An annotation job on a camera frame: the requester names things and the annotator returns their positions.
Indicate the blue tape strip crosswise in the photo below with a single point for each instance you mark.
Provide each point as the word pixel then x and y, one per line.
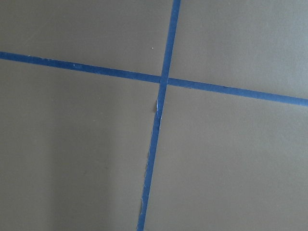
pixel 152 78

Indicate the blue tape strip lengthwise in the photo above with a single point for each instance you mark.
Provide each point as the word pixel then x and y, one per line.
pixel 159 111

